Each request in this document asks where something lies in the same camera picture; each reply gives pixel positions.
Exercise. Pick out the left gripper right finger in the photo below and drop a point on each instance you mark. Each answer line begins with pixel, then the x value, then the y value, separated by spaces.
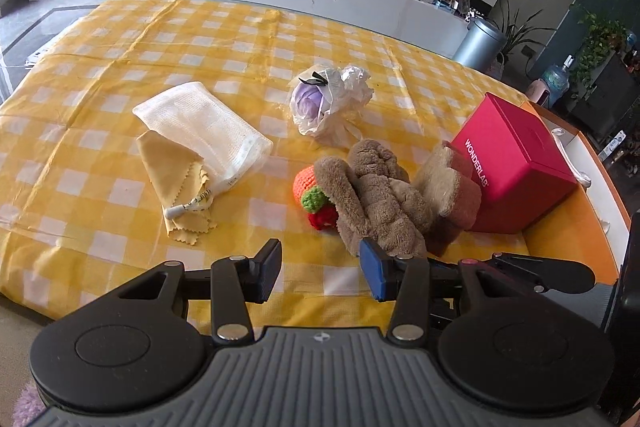
pixel 424 292

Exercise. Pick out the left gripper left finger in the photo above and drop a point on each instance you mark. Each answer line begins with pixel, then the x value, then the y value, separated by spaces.
pixel 229 284

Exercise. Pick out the brown plush towel toy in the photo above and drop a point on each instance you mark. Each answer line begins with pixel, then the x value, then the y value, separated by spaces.
pixel 375 200

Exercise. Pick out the orange storage box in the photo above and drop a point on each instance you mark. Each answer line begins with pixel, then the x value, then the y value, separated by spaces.
pixel 591 225

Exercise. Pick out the red Wonderlab box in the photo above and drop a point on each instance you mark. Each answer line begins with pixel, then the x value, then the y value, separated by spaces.
pixel 516 163

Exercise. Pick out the orange crochet fruit toy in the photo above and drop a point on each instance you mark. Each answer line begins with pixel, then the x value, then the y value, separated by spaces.
pixel 308 194

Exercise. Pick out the yellow cleaning cloth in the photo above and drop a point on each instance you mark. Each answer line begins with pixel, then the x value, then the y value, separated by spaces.
pixel 175 186

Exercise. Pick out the yellow checkered tablecloth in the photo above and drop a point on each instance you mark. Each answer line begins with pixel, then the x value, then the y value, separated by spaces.
pixel 79 212

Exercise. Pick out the white mesh cloth pouch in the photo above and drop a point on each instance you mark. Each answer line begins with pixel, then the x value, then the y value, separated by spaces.
pixel 192 117

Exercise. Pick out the pink small bin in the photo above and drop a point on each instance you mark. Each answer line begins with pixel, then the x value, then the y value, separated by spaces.
pixel 538 92

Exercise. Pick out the plastic bag with purple item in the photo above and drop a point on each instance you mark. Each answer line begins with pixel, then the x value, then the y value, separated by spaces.
pixel 324 101

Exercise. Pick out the blue water bottle jug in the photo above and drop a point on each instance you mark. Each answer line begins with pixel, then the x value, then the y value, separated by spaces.
pixel 557 79

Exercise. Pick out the purple fluffy blanket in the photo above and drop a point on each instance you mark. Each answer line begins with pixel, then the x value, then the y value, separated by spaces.
pixel 28 406

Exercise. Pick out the silver trash can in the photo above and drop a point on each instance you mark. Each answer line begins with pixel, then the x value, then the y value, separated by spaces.
pixel 480 46

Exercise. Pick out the potted grass plant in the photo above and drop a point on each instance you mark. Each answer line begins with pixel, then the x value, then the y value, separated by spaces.
pixel 517 31

